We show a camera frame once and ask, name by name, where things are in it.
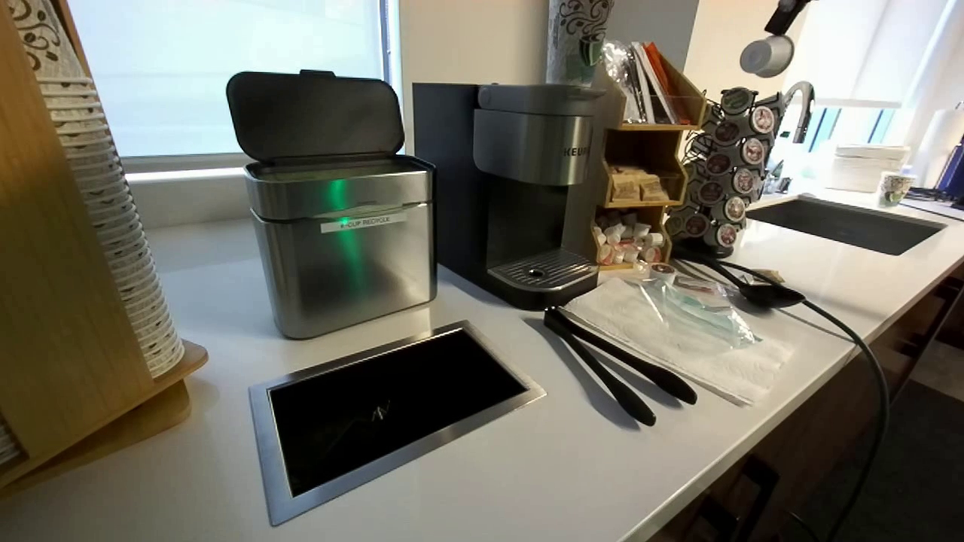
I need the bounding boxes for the grey white coffee capsule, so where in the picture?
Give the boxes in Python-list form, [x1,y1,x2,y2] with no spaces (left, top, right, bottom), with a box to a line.
[739,33,799,83]

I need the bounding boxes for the dark counter sink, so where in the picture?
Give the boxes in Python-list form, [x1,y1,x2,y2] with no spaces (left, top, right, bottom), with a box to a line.
[748,194,949,258]

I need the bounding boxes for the steel framed counter chute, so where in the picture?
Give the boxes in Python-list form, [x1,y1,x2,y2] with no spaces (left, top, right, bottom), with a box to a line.
[247,320,547,526]

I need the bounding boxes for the curved metal faucet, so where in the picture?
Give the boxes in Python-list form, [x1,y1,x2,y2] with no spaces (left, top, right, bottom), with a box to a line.
[779,79,820,149]

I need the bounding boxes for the paper packets in organizer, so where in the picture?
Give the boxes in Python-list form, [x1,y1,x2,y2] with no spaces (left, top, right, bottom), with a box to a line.
[599,38,706,130]

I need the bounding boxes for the white stacked bowls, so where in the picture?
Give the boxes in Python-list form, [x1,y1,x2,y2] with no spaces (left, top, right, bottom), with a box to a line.
[830,143,914,194]

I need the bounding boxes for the wooden condiment organizer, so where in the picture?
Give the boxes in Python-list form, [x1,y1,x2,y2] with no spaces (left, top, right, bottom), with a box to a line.
[592,43,712,280]

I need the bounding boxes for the white paper towel roll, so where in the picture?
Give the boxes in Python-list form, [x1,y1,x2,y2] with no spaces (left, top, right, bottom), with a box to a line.
[914,101,960,191]

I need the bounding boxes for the small paper cup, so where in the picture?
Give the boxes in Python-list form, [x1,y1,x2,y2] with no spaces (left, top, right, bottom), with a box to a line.
[877,168,920,212]

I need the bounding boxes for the floral patterned bag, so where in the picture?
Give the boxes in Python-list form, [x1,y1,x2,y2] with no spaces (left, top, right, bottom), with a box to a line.
[545,0,618,89]

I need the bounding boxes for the blue bottle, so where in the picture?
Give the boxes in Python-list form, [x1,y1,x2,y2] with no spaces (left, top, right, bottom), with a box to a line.
[936,133,964,209]

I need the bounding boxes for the brown sugar packets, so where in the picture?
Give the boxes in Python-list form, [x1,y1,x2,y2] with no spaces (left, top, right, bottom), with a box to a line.
[599,162,672,209]

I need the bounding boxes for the small creamer cups pile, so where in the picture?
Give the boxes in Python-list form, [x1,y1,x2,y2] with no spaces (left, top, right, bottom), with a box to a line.
[595,219,672,271]

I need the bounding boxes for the clear zip bag teal strip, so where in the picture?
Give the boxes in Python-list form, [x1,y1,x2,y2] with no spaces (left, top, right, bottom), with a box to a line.
[631,267,764,351]

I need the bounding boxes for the black grey coffee machine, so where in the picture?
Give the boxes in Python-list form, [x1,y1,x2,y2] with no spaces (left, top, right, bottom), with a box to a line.
[410,83,628,309]

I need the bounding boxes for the clear plastic sleeve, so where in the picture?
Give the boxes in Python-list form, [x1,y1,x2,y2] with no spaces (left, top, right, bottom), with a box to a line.
[560,280,794,410]

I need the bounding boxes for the black plastic tongs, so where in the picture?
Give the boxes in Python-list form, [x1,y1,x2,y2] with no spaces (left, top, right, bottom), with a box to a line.
[542,303,702,429]

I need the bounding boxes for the brown wooden cabinet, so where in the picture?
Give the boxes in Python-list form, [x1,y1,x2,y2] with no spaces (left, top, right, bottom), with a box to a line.
[651,267,964,542]

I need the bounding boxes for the stainless steel lidded bin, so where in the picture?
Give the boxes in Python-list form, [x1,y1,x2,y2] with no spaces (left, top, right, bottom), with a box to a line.
[223,68,439,343]

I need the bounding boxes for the bright window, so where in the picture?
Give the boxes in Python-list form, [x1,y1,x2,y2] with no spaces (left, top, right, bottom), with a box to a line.
[65,0,396,168]

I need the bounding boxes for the patterned paper cup stack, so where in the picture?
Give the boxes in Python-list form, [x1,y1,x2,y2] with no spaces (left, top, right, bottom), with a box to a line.
[10,0,190,383]

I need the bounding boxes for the wooden cup dispenser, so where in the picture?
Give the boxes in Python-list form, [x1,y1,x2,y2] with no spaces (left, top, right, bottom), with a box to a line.
[0,0,211,492]

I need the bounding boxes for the black wire capsule carousel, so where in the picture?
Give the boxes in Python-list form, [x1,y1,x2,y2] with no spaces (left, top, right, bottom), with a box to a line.
[666,89,793,263]

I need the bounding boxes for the dark power cable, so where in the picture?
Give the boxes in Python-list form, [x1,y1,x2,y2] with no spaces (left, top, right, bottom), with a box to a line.
[702,256,894,542]

